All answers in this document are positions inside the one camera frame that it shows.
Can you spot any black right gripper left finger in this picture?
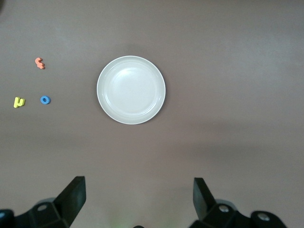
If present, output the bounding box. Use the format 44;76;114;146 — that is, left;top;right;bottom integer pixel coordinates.
14;176;86;228

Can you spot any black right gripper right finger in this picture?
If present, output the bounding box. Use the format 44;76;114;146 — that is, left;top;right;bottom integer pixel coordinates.
190;177;252;228

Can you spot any beige brown round plate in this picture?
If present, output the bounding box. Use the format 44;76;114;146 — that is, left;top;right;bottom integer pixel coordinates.
96;55;166;125

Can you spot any orange foam letter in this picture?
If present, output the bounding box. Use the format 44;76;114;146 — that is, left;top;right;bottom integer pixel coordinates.
34;57;46;70

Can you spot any yellow foam letter h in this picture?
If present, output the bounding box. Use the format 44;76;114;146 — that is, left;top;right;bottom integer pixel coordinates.
13;96;26;109

